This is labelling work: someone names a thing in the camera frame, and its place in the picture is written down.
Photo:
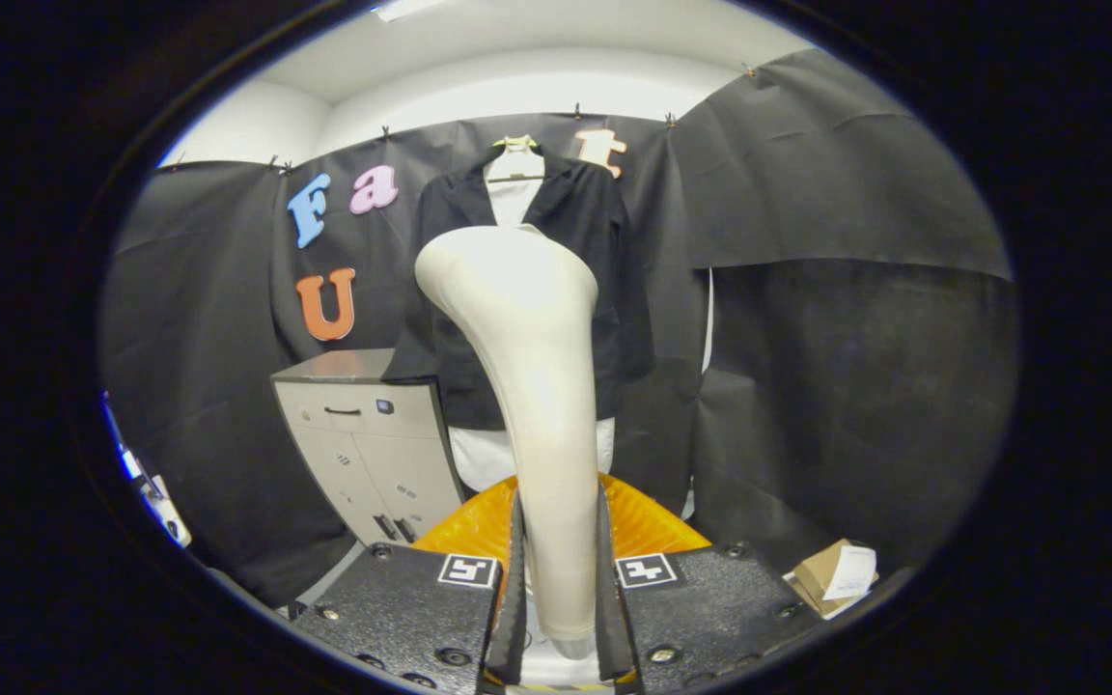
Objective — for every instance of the ceiling light panel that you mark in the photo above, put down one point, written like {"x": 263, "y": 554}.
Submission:
{"x": 406, "y": 9}

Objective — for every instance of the cardboard box with white paper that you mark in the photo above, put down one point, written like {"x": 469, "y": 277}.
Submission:
{"x": 826, "y": 579}

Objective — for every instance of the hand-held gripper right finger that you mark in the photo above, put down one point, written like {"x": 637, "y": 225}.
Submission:
{"x": 614, "y": 618}

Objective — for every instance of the white garment steamer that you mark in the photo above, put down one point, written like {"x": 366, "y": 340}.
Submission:
{"x": 537, "y": 386}

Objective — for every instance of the black backdrop cloth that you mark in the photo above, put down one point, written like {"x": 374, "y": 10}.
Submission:
{"x": 855, "y": 386}

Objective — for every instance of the white plastic object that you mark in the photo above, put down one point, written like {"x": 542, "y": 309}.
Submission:
{"x": 165, "y": 512}

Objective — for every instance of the white mannequin torso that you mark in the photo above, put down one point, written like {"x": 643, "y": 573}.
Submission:
{"x": 513, "y": 198}

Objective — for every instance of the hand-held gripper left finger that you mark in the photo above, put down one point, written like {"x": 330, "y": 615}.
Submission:
{"x": 508, "y": 618}

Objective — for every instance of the black blazer jacket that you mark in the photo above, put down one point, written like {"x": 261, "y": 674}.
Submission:
{"x": 440, "y": 347}

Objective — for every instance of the grey metal cabinet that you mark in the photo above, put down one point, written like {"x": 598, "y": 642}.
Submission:
{"x": 363, "y": 454}

